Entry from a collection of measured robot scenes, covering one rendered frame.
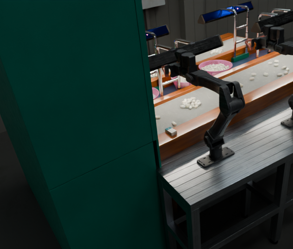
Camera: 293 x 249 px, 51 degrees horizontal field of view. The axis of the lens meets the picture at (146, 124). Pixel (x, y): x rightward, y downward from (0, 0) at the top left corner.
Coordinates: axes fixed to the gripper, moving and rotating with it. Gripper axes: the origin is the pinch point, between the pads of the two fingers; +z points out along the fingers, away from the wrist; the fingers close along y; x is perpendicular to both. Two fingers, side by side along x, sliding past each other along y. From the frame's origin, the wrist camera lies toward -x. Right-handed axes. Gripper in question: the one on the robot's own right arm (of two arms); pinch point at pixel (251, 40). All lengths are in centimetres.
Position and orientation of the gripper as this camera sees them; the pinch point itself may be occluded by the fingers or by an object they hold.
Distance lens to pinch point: 207.7
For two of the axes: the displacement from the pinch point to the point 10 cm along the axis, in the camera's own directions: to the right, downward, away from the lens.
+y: -8.7, 3.3, -3.6
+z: -4.7, -3.8, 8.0
